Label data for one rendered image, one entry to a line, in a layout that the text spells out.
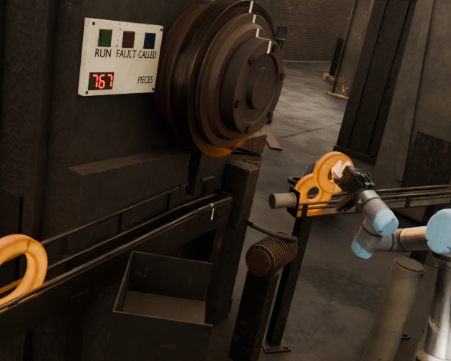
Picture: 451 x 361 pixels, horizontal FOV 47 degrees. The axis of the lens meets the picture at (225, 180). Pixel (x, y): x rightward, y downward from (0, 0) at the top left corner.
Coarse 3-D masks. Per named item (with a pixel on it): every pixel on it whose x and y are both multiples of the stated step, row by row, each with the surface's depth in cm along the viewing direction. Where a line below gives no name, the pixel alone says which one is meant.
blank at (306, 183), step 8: (304, 176) 198; (312, 176) 196; (296, 184) 198; (304, 184) 196; (312, 184) 197; (304, 192) 197; (320, 192) 201; (304, 200) 199; (312, 200) 202; (320, 200) 201; (328, 200) 202
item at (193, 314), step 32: (160, 256) 128; (128, 288) 131; (160, 288) 131; (192, 288) 131; (128, 320) 104; (160, 320) 104; (192, 320) 125; (128, 352) 106; (160, 352) 106; (192, 352) 107
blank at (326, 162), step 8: (336, 152) 187; (320, 160) 185; (328, 160) 184; (336, 160) 185; (344, 160) 187; (320, 168) 184; (328, 168) 185; (320, 176) 185; (320, 184) 186; (328, 184) 187; (328, 192) 189; (336, 192) 190
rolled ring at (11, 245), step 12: (0, 240) 107; (12, 240) 107; (24, 240) 109; (0, 252) 104; (12, 252) 107; (24, 252) 110; (36, 252) 113; (0, 264) 105; (36, 264) 115; (24, 276) 117; (36, 276) 116; (24, 288) 115; (0, 300) 112
